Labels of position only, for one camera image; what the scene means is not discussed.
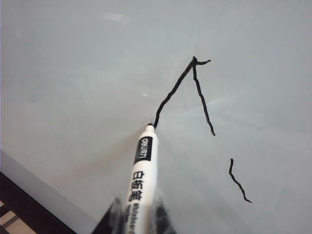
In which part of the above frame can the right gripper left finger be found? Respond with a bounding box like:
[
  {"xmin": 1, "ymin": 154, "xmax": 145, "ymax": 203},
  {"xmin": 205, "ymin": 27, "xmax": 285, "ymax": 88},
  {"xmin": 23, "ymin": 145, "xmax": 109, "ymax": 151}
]
[{"xmin": 90, "ymin": 195, "xmax": 125, "ymax": 234}]

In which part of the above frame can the whiteboard with black frame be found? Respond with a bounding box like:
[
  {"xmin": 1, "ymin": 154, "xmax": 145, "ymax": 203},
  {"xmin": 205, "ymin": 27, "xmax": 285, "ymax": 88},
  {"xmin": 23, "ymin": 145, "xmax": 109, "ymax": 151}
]
[{"xmin": 0, "ymin": 0, "xmax": 312, "ymax": 234}]

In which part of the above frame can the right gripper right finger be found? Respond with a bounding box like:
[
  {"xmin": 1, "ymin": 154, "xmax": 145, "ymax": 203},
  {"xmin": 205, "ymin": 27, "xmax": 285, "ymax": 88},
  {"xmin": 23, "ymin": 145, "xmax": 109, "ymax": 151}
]
[{"xmin": 151, "ymin": 189, "xmax": 181, "ymax": 234}]

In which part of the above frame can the white whiteboard marker pen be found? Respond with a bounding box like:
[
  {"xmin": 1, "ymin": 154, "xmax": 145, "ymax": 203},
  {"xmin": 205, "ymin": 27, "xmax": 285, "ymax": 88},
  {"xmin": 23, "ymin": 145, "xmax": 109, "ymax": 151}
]
[{"xmin": 121, "ymin": 123, "xmax": 161, "ymax": 234}]

